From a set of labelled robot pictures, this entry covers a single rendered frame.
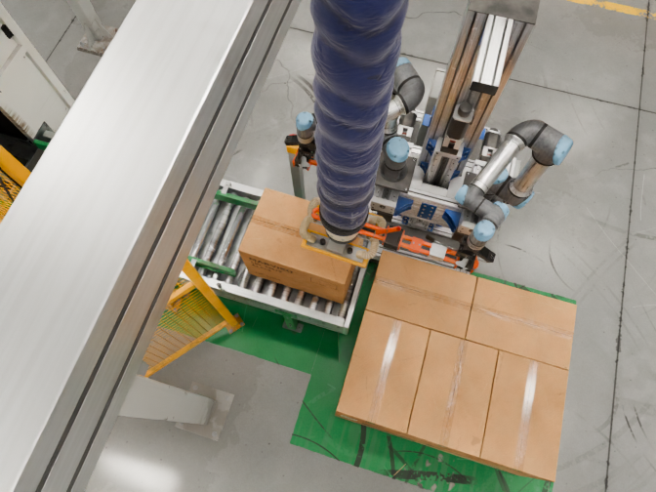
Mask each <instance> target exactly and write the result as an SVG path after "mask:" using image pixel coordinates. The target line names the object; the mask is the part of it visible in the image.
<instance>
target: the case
mask: <svg viewBox="0 0 656 492"><path fill-rule="evenodd" d="M309 202H310V201H308V200H305V199H303V198H299V197H296V196H293V195H289V194H286V193H283V192H279V191H276V190H273V189H269V188H265V190H264V192H263V194H262V197H261V199H260V201H259V204H258V206H257V208H256V210H255V213H254V215H253V217H252V220H251V222H250V223H249V226H248V228H247V230H246V233H245V235H244V237H243V239H242V242H241V244H240V246H239V249H238V252H239V254H240V256H241V258H242V260H243V262H244V264H245V266H246V267H247V269H248V271H249V273H250V274H253V275H256V276H259V277H261V278H264V279H267V280H270V281H273V282H276V283H279V284H283V285H286V286H289V287H292V288H295V289H298V290H301V291H304V292H307V293H310V294H312V295H315V296H318V297H321V298H324V299H328V300H331V301H334V302H337V303H340V304H343V303H344V300H345V297H346V295H347V292H348V289H349V285H350V282H351V279H352V276H353V273H354V270H355V267H356V265H353V264H350V263H347V262H344V261H341V260H338V259H335V258H332V257H329V256H326V255H323V254H319V253H316V252H313V251H310V250H308V249H305V248H302V247H301V244H302V242H303V238H302V237H301V236H300V226H301V224H302V220H303V219H304V218H305V217H306V216H308V204H309ZM308 229H311V230H314V231H317V232H320V233H323V234H326V230H325V227H324V226H323V225H317V224H314V223H310V224H309V226H308ZM326 235H327V234H326Z"/></svg>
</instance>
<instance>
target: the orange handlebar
mask: <svg viewBox="0 0 656 492"><path fill-rule="evenodd" d="M316 212H319V208H314V209H313V210H312V211H311V216H312V217H313V218H314V219H316V220H319V221H320V218H319V216H318V215H316ZM365 227H368V228H371V229H374V230H380V229H384V228H382V227H379V226H376V225H371V224H367V223H366V224H365ZM358 233H360V234H364V235H367V236H370V237H373V238H376V239H379V240H382V241H383V240H384V236H382V235H379V234H376V233H373V232H370V231H366V230H363V229H362V230H361V231H359V232H358ZM402 239H404V240H407V241H410V242H411V244H410V245H409V244H406V243H403V242H401V245H400V247H403V248H406V249H409V251H412V252H415V253H418V254H419V253H421V254H425V255H429V254H430V251H428V250H425V249H421V247H422V245H423V246H426V247H429V248H431V245H432V244H431V243H428V242H426V241H423V239H420V238H417V237H414V236H413V237H410V236H407V235H403V238H402ZM446 253H447V254H450V255H453V256H455V255H456V253H457V252H456V251H453V250H450V249H447V250H446ZM443 261H445V262H448V263H451V264H456V262H457V260H455V259H452V258H449V257H444V260H443Z"/></svg>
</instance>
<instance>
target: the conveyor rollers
mask: <svg viewBox="0 0 656 492"><path fill-rule="evenodd" d="M221 203H222V200H218V199H214V201H213V204H212V206H211V208H210V211H209V213H208V215H207V217H206V220H205V222H204V224H203V226H202V228H201V230H200V232H199V234H198V237H197V239H196V241H195V244H194V246H193V248H192V250H191V253H190V256H192V257H195V258H198V255H199V253H200V251H201V248H202V246H203V244H204V242H205V239H206V237H207V235H208V232H209V230H210V228H211V225H212V223H213V221H214V219H215V217H216V215H217V213H218V210H219V208H220V206H221ZM234 205H235V204H232V203H228V202H227V204H226V206H225V209H224V212H223V214H222V216H221V219H220V221H219V223H218V226H217V228H216V230H215V233H214V235H213V237H212V240H211V242H210V244H209V247H208V249H207V251H206V254H205V256H204V258H203V260H205V261H208V262H211V261H212V259H213V256H214V254H215V252H216V249H217V247H218V244H219V242H220V240H221V237H222V235H223V233H224V230H225V228H226V224H227V222H228V219H229V217H230V215H231V212H232V210H233V207H234ZM247 210H248V208H246V207H242V206H240V208H239V210H238V213H237V215H236V217H235V220H234V222H233V225H232V227H231V229H230V232H229V234H228V237H227V239H226V241H225V245H224V248H223V250H222V252H221V254H220V256H219V259H218V261H217V264H218V265H222V266H224V265H225V264H226V260H227V257H228V255H229V252H230V250H231V248H232V245H233V243H234V240H235V238H236V235H237V233H238V230H239V229H240V227H241V224H242V222H243V219H244V217H245V214H246V212H247ZM254 213H255V210H253V213H252V215H251V218H250V220H249V222H248V224H247V226H246V229H245V231H244V234H243V236H242V239H243V237H244V235H245V233H246V230H247V228H248V226H249V223H250V222H251V220H252V217H253V215H254ZM242 239H241V241H240V244H241V242H242ZM240 244H239V246H240ZM239 246H238V249H239ZM238 249H237V251H236V254H235V256H234V259H233V261H232V263H231V266H230V267H231V268H234V269H235V271H236V273H237V271H238V269H239V266H240V264H241V261H242V258H241V256H240V254H239V252H238ZM360 268H361V266H356V267H355V270H354V273H353V276H352V279H351V282H350V285H349V287H348V292H347V295H346V297H345V300H344V303H343V304H341V306H340V310H339V313H338V317H341V318H344V319H346V316H347V313H348V310H349V304H350V301H351V297H352V294H353V291H354V287H355V284H356V281H357V277H358V274H359V272H360ZM207 270H208V269H207V268H203V267H200V268H199V270H198V272H199V274H200V275H202V276H205V274H206V272H207ZM220 276H221V274H220V273H219V272H216V271H213V273H212V275H211V278H212V279H216V280H219V278H220ZM250 277H251V274H250V273H249V271H248V269H247V267H245V269H244V272H243V274H242V277H241V279H240V282H239V284H238V287H241V288H244V289H246V287H247V285H248V282H249V279H250ZM234 278H235V277H232V276H229V275H227V276H226V278H225V283H228V284H231V285H232V283H233V280H234ZM264 281H265V279H264V278H261V277H259V276H257V279H256V281H255V284H254V287H253V289H252V291H254V292H258V293H260V292H261V289H262V287H263V284H264ZM278 284H279V283H276V282H273V281H270V284H269V286H268V289H267V292H266V295H268V296H271V297H274V295H275V292H276V289H277V286H278ZM292 289H293V288H292V287H289V286H286V285H285V286H284V289H283V292H282V294H281V297H280V300H283V301H286V302H288V300H289V297H290V294H291V292H292ZM306 293H307V292H304V291H301V290H299V292H298V294H297V297H296V300H295V303H294V304H296V305H300V306H302V305H303V302H304V299H305V296H306ZM319 300H320V297H318V296H315V295H312V297H311V300H310V303H309V308H312V309H315V310H316V309H317V306H318V303H319ZM334 303H335V302H334V301H331V300H328V299H327V301H326V304H325V307H324V310H323V312H325V313H328V314H331V312H332V309H333V306H334Z"/></svg>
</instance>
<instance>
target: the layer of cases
mask: <svg viewBox="0 0 656 492"><path fill-rule="evenodd" d="M576 310H577V305H574V304H570V303H567V302H564V301H561V300H557V299H553V298H550V297H546V296H543V295H539V294H536V293H532V292H529V291H525V290H522V289H518V288H515V287H512V286H509V285H505V284H502V283H498V282H494V281H491V280H487V279H484V278H480V277H477V276H473V275H470V274H466V273H463V272H459V271H457V270H453V269H450V268H446V267H443V266H436V265H433V264H429V263H426V262H422V261H419V260H415V259H412V258H408V257H405V256H401V255H398V254H394V253H392V252H388V251H385V250H383V251H382V254H381V257H380V260H379V263H378V267H377V270H376V274H375V277H374V281H373V284H372V288H371V291H370V295H369V298H368V302H367V305H366V309H365V311H364V315H363V318H362V322H361V325H360V329H359V332H358V335H357V339H356V342H355V346H354V349H353V353H352V356H351V360H350V363H349V367H348V372H347V375H346V379H345V382H344V386H343V389H342V393H341V396H340V400H339V403H338V407H337V410H336V415H338V416H341V417H344V418H347V419H350V420H353V421H356V422H359V423H362V424H365V425H368V426H371V427H374V428H377V429H380V430H383V431H388V432H391V433H394V434H398V435H400V436H404V437H407V438H410V439H413V440H416V441H419V442H422V443H425V444H427V445H430V446H433V447H436V448H439V449H442V450H445V451H449V452H452V453H455V454H458V455H461V456H464V457H467V458H470V459H473V460H476V461H479V462H481V463H484V464H487V465H490V466H493V467H497V468H500V469H503V470H506V471H509V472H514V473H517V474H520V475H523V476H526V477H531V478H537V479H542V480H546V481H551V482H555V476H556V468H557V459H558V451H559V443H560V436H561V428H562V420H563V412H564V404H565V396H566V389H567V381H568V373H569V371H567V370H569V365H570V357H571V350H572V342H573V334H574V326H575V318H576Z"/></svg>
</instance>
